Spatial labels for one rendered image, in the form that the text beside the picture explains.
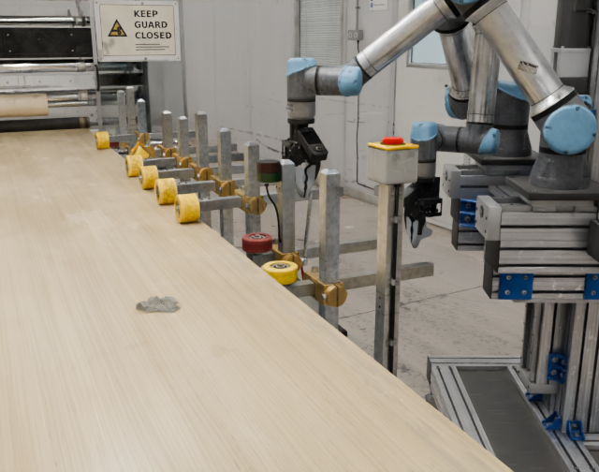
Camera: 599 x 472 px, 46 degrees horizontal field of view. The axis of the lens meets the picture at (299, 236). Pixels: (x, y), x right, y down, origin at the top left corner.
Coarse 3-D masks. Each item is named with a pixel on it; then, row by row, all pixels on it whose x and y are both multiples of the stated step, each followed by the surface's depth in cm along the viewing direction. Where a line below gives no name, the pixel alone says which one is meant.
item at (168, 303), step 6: (150, 300) 138; (156, 300) 138; (162, 300) 140; (168, 300) 137; (174, 300) 140; (138, 306) 137; (144, 306) 137; (150, 306) 136; (156, 306) 137; (162, 306) 136; (168, 306) 137; (174, 306) 137
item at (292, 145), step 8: (288, 120) 184; (296, 120) 183; (304, 120) 182; (312, 120) 184; (296, 128) 185; (296, 136) 186; (288, 144) 186; (296, 144) 184; (288, 152) 188; (296, 152) 184; (304, 152) 185; (296, 160) 185; (304, 160) 186
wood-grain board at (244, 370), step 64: (0, 192) 241; (64, 192) 241; (128, 192) 240; (0, 256) 171; (64, 256) 171; (128, 256) 171; (192, 256) 171; (0, 320) 132; (64, 320) 132; (128, 320) 132; (192, 320) 132; (256, 320) 132; (320, 320) 132; (0, 384) 108; (64, 384) 108; (128, 384) 108; (192, 384) 108; (256, 384) 108; (320, 384) 108; (384, 384) 108; (0, 448) 91; (64, 448) 91; (128, 448) 91; (192, 448) 91; (256, 448) 91; (320, 448) 91; (384, 448) 91; (448, 448) 91
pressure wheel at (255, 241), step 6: (246, 234) 187; (252, 234) 187; (258, 234) 185; (264, 234) 187; (246, 240) 182; (252, 240) 182; (258, 240) 182; (264, 240) 182; (270, 240) 184; (246, 246) 182; (252, 246) 182; (258, 246) 182; (264, 246) 182; (270, 246) 184; (252, 252) 182; (258, 252) 182; (264, 252) 183
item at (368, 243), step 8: (352, 240) 198; (360, 240) 198; (368, 240) 198; (376, 240) 199; (296, 248) 190; (312, 248) 191; (344, 248) 195; (352, 248) 196; (360, 248) 197; (368, 248) 198; (376, 248) 200; (248, 256) 187; (256, 256) 184; (264, 256) 185; (272, 256) 187; (312, 256) 191; (256, 264) 185
